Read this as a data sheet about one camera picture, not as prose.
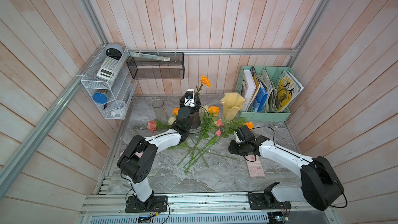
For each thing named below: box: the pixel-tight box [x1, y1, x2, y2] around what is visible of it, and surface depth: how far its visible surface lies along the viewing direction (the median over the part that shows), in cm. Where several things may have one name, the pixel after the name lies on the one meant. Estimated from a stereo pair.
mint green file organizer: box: [235, 65, 295, 122], surface depth 100 cm
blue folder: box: [252, 86, 268, 113], surface depth 97 cm
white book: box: [242, 69, 257, 112], surface depth 95 cm
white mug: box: [110, 100, 126, 118], surface depth 92 cm
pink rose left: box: [147, 120, 173, 132], surface depth 100 cm
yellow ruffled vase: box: [220, 92, 247, 122], surface depth 94 cm
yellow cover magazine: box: [276, 70, 305, 113], surface depth 100 cm
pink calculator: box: [244, 155, 266, 178], surface depth 84 cm
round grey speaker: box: [105, 43, 124, 61], surface depth 83 cm
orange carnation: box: [195, 75, 211, 99], surface depth 83 cm
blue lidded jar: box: [92, 92, 109, 104], surface depth 79 cm
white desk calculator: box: [96, 56, 122, 81], surface depth 79 cm
